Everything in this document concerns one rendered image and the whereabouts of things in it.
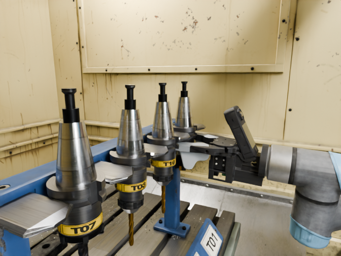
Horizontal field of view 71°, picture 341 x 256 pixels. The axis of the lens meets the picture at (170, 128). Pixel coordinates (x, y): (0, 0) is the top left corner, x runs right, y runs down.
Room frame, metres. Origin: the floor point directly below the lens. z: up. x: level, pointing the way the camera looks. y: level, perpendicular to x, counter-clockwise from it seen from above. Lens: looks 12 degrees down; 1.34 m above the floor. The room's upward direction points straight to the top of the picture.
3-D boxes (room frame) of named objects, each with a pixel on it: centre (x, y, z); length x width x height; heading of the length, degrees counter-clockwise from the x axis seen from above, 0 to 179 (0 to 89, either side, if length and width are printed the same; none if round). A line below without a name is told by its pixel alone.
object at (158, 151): (0.41, 0.04, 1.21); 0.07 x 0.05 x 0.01; 65
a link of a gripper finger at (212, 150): (0.50, -0.08, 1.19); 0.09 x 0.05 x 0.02; 90
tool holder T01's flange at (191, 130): (0.56, -0.03, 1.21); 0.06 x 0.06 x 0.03
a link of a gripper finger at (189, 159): (0.50, -0.04, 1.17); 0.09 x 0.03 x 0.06; 90
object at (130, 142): (0.36, 0.06, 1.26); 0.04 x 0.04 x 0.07
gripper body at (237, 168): (0.50, -0.15, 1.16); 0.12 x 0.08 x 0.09; 65
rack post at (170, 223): (0.63, 0.00, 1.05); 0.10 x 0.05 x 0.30; 65
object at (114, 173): (0.31, 0.08, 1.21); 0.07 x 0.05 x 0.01; 65
